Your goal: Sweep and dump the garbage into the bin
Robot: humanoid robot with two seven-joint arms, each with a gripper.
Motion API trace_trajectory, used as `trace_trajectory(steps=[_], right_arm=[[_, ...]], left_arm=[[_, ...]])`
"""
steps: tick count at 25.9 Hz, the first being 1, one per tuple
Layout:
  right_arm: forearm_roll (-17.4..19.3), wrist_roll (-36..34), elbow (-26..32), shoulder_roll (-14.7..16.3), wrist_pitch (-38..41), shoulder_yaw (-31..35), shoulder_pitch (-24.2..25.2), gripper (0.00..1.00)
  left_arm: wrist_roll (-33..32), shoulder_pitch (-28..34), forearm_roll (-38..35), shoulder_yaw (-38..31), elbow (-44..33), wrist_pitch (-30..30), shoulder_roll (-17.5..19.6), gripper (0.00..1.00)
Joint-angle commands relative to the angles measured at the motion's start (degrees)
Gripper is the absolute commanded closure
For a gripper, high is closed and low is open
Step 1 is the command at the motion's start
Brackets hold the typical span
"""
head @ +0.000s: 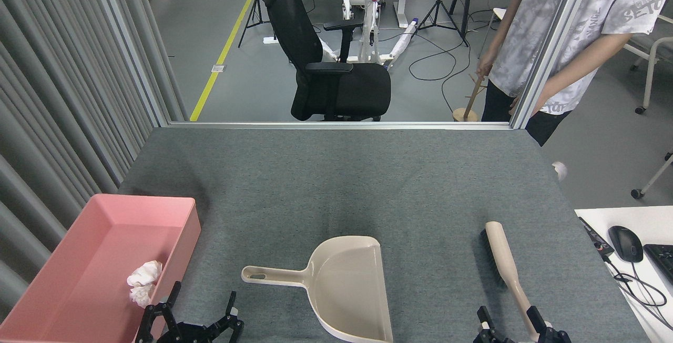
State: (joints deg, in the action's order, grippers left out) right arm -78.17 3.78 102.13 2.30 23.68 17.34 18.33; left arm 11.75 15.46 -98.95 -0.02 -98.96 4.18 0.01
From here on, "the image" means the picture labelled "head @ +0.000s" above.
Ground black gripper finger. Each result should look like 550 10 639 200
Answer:
473 306 508 343
527 306 572 343

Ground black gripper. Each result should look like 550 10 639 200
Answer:
135 281 244 343

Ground white paper ball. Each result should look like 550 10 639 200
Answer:
127 260 163 287
129 284 156 309

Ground beige hand brush black bristles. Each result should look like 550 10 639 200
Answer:
480 221 547 341

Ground beige plastic dustpan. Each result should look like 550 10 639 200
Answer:
241 235 394 343

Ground wooden stand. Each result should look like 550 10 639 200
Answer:
453 72 490 122

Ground pink plastic bin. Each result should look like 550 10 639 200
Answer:
0 194 201 343

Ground person's right hand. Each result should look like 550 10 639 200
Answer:
476 55 498 77

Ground small black flat device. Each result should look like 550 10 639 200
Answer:
578 217 615 258

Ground black computer mouse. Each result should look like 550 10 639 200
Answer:
608 226 644 263

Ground black keyboard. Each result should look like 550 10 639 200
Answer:
643 244 673 286

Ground white side table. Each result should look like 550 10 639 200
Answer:
574 205 673 343

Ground white chair leg with caster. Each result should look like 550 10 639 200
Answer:
631 154 673 199

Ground black office chair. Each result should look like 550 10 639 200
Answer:
261 0 392 122

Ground grey ribbed curtain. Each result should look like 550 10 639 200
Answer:
0 0 188 322

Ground person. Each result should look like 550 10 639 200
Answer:
476 0 673 182

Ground black desk cable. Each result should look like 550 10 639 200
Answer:
602 254 673 330

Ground silver table rail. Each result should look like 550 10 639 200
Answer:
168 121 513 131

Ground black floor cable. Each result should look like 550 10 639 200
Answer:
409 30 472 122

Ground grey chair white frame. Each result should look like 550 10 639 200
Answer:
623 14 673 115

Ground silver post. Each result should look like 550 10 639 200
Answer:
510 0 600 129
87 0 171 128

